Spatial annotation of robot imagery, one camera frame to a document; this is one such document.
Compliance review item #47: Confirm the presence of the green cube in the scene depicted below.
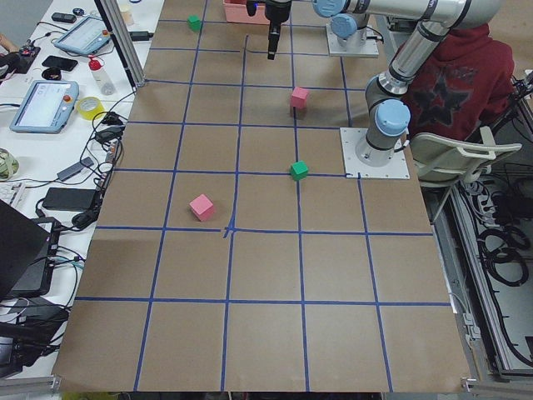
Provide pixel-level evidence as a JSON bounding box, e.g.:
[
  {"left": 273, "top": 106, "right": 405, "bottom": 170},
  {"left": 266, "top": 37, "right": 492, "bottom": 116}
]
[
  {"left": 187, "top": 14, "right": 202, "bottom": 32},
  {"left": 290, "top": 160, "right": 309, "bottom": 181}
]

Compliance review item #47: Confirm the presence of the brown paper table cover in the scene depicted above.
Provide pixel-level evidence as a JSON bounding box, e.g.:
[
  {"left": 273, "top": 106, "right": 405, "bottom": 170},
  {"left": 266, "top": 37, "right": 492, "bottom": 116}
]
[{"left": 54, "top": 1, "right": 470, "bottom": 393}]

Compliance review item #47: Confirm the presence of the pink plastic bin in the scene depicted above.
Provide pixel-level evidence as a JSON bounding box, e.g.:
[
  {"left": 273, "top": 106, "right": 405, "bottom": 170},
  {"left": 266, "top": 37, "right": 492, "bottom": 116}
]
[{"left": 222, "top": 0, "right": 269, "bottom": 25}]

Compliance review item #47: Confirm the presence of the pink cube near centre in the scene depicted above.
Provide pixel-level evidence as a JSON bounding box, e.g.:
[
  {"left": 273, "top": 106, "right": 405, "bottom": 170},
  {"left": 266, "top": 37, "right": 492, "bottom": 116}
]
[{"left": 290, "top": 87, "right": 310, "bottom": 109}]

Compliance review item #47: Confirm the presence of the teach pendant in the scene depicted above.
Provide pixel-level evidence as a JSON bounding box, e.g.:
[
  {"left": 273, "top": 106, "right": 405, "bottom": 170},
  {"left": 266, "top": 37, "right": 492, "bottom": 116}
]
[
  {"left": 53, "top": 15, "right": 111, "bottom": 56},
  {"left": 10, "top": 80, "right": 79, "bottom": 134}
]

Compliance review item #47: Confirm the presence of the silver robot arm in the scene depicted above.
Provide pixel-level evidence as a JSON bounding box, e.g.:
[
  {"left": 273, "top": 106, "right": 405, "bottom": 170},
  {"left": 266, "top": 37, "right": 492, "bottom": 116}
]
[
  {"left": 311, "top": 0, "right": 503, "bottom": 129},
  {"left": 330, "top": 13, "right": 370, "bottom": 48}
]

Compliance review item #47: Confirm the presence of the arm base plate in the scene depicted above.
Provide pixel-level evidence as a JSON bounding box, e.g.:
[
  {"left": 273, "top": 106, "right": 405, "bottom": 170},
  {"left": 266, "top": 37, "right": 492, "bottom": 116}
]
[
  {"left": 340, "top": 127, "right": 410, "bottom": 180},
  {"left": 326, "top": 23, "right": 379, "bottom": 58}
]

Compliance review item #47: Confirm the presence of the paper cup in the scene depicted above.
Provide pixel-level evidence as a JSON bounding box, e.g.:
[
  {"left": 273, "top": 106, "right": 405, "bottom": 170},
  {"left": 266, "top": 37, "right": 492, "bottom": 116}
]
[{"left": 119, "top": 4, "right": 135, "bottom": 26}]

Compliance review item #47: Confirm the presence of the teach pendant near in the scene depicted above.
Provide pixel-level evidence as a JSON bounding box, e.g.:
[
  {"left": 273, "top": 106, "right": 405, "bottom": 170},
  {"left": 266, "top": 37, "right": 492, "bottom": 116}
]
[{"left": 10, "top": 80, "right": 79, "bottom": 134}]

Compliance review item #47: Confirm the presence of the black power adapter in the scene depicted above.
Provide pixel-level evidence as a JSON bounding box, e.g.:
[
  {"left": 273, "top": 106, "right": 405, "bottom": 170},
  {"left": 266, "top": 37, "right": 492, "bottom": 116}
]
[{"left": 42, "top": 187, "right": 96, "bottom": 212}]

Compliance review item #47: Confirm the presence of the black smartphone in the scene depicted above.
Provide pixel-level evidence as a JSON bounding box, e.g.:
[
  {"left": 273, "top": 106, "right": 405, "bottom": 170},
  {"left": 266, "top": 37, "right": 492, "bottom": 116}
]
[{"left": 42, "top": 55, "right": 78, "bottom": 72}]

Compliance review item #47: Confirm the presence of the pink cube front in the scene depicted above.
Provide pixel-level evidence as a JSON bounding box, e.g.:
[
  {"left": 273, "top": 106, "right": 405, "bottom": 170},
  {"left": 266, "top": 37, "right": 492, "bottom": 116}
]
[{"left": 189, "top": 194, "right": 215, "bottom": 222}]

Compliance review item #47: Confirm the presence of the red cap squeeze bottle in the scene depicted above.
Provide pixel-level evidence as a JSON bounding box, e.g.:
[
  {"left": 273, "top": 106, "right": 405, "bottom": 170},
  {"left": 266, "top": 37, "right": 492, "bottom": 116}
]
[{"left": 88, "top": 56, "right": 116, "bottom": 96}]

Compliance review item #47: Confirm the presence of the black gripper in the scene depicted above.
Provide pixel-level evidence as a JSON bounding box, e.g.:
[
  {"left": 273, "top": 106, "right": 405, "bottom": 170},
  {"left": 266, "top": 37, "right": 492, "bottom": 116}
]
[{"left": 266, "top": 0, "right": 291, "bottom": 60}]

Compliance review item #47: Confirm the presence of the green cube centre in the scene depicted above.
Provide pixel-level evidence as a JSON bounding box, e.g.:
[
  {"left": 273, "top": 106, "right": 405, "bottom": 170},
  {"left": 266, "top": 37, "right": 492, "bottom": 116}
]
[{"left": 290, "top": 160, "right": 309, "bottom": 181}]

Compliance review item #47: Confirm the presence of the black laptop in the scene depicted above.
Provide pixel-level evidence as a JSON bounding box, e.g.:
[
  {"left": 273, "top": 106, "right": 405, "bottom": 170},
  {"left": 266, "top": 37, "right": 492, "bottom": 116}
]
[{"left": 1, "top": 202, "right": 59, "bottom": 300}]

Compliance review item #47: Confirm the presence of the yellow tape roll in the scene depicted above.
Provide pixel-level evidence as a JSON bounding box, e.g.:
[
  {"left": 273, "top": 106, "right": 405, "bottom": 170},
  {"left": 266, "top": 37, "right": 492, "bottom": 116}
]
[{"left": 76, "top": 97, "right": 106, "bottom": 121}]

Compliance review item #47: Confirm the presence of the person in red hoodie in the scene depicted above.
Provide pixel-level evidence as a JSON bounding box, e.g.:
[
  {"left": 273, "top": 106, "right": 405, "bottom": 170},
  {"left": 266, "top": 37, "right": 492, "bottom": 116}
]
[{"left": 402, "top": 23, "right": 515, "bottom": 141}]

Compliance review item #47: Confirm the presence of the grey office chair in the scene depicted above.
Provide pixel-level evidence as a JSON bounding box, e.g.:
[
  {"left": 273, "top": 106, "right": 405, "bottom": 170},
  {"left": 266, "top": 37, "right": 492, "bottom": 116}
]
[{"left": 410, "top": 127, "right": 522, "bottom": 188}]

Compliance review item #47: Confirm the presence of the teach pendant far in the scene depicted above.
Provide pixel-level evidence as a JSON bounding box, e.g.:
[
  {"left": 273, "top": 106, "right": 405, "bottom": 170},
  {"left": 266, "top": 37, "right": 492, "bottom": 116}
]
[{"left": 53, "top": 15, "right": 111, "bottom": 56}]

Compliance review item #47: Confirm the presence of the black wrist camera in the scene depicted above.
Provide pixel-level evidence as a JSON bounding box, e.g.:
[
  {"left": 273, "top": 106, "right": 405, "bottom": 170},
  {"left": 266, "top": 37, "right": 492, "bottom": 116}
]
[{"left": 246, "top": 0, "right": 257, "bottom": 17}]

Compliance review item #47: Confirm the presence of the pink cube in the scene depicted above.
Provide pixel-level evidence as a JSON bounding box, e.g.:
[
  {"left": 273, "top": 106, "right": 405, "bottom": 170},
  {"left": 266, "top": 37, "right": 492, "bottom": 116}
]
[
  {"left": 290, "top": 87, "right": 310, "bottom": 109},
  {"left": 189, "top": 194, "right": 215, "bottom": 222}
]

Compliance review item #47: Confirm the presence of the aluminium frame post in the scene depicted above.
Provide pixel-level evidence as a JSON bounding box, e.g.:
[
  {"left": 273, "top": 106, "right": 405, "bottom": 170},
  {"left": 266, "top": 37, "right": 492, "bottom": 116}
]
[{"left": 94, "top": 0, "right": 146, "bottom": 89}]

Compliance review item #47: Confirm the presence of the green cube far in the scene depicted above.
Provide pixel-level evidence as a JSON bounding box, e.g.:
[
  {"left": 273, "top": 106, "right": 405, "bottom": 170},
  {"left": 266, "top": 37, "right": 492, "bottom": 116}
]
[{"left": 187, "top": 14, "right": 202, "bottom": 32}]

